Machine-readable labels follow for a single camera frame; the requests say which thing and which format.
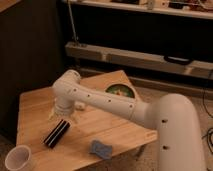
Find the upper shelf board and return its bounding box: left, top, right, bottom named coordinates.
left=61, top=0, right=213, bottom=20

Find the green bowl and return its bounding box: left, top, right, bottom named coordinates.
left=106, top=84, right=135, bottom=98

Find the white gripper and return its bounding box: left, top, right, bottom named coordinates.
left=48, top=109, right=78, bottom=123

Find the black striped eraser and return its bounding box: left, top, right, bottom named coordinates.
left=43, top=120, right=70, bottom=148

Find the white squeeze bottle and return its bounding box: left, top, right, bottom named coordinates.
left=75, top=102, right=86, bottom=111

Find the black handle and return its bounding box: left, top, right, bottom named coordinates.
left=164, top=56, right=193, bottom=65

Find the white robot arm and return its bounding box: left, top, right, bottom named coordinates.
left=53, top=70, right=206, bottom=171

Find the white cup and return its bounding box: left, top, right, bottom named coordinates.
left=5, top=145, right=35, bottom=171

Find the metal shelf rail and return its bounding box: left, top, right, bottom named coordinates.
left=65, top=42, right=213, bottom=78

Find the wooden table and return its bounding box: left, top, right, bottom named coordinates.
left=15, top=69, right=158, bottom=171

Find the metal pole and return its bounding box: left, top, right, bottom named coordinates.
left=67, top=0, right=79, bottom=46

